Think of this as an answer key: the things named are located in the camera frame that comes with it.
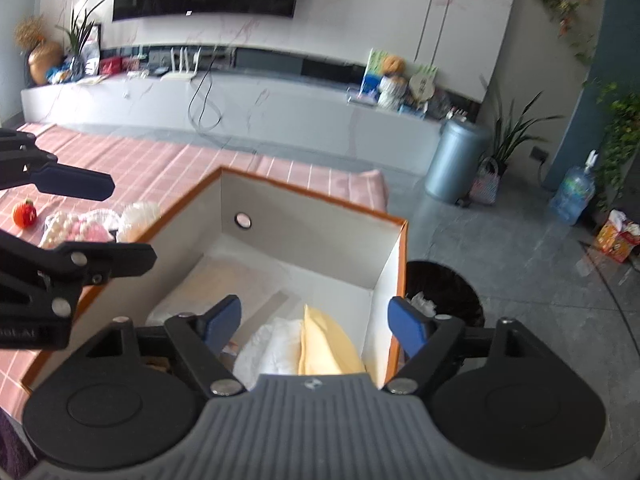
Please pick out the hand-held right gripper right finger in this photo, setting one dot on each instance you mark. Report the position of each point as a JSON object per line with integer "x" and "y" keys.
{"x": 407, "y": 328}

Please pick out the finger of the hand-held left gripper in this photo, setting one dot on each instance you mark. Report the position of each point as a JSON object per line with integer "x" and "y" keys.
{"x": 110, "y": 257}
{"x": 75, "y": 183}

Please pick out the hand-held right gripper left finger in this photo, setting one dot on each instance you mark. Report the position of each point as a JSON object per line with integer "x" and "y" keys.
{"x": 222, "y": 321}

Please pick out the white cloth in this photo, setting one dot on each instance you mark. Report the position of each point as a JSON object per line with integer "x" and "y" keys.
{"x": 272, "y": 355}

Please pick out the yellow cloth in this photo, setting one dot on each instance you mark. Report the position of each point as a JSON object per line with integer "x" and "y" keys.
{"x": 325, "y": 347}

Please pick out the orange cardboard box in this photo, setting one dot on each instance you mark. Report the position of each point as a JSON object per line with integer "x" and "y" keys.
{"x": 310, "y": 245}

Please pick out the pink plastic packet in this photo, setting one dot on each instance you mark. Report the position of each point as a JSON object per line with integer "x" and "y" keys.
{"x": 92, "y": 232}

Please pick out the clear plastic bread bag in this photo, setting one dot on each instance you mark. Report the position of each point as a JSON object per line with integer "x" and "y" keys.
{"x": 137, "y": 217}

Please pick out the white bead packet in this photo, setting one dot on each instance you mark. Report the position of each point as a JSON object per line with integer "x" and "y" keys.
{"x": 59, "y": 229}

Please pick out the orange crocheted toy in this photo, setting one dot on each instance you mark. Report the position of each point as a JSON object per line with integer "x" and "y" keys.
{"x": 25, "y": 215}

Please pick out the black round trash bin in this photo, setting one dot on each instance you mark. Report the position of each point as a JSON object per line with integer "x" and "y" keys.
{"x": 450, "y": 285}

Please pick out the pink checked tablecloth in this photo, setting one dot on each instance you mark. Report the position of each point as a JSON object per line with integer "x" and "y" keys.
{"x": 150, "y": 170}

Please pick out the purple rug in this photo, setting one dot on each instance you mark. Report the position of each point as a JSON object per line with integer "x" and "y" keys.
{"x": 7, "y": 430}

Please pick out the blue snack bag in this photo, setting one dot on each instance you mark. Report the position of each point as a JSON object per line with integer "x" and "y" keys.
{"x": 58, "y": 75}

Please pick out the glass vase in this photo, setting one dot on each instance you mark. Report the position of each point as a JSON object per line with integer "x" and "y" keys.
{"x": 77, "y": 67}

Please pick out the gold round vase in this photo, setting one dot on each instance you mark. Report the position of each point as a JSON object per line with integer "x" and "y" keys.
{"x": 44, "y": 64}

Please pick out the pink printed box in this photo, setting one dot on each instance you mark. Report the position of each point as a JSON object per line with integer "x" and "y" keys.
{"x": 131, "y": 64}

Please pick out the white router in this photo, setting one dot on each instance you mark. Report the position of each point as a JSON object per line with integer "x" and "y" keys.
{"x": 180, "y": 74}

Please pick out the green leafy plant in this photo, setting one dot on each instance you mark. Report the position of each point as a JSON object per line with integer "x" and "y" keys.
{"x": 80, "y": 27}

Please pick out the dried flower bunch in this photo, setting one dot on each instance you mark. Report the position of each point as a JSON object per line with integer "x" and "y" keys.
{"x": 29, "y": 32}

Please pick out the pink woven basket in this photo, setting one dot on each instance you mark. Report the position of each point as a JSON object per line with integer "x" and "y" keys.
{"x": 484, "y": 187}

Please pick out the grey metal trash can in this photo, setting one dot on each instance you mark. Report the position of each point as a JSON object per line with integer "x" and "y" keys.
{"x": 457, "y": 160}

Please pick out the blue water bottle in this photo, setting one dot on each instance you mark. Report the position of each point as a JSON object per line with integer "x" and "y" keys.
{"x": 572, "y": 192}

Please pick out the white marble tv cabinet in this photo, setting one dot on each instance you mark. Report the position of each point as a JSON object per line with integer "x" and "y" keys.
{"x": 280, "y": 110}

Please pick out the tall potted plant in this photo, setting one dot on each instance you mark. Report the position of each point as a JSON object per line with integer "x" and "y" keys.
{"x": 515, "y": 130}

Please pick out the red tissue box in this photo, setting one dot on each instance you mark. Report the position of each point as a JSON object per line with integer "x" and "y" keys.
{"x": 617, "y": 240}

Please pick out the white knitted holder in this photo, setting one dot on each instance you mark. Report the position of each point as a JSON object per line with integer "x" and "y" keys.
{"x": 390, "y": 92}

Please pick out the round paper fan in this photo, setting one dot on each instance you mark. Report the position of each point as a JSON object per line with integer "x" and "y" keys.
{"x": 421, "y": 86}

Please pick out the colourful painting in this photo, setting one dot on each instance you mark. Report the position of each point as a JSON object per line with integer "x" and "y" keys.
{"x": 372, "y": 77}

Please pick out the bushy ivy plant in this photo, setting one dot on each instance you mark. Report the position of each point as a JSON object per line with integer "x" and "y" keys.
{"x": 620, "y": 135}

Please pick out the hanging ivy plant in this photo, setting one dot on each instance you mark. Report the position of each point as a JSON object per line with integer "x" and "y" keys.
{"x": 562, "y": 10}

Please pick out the black wall socket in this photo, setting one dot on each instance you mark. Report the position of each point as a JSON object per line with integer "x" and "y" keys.
{"x": 540, "y": 153}

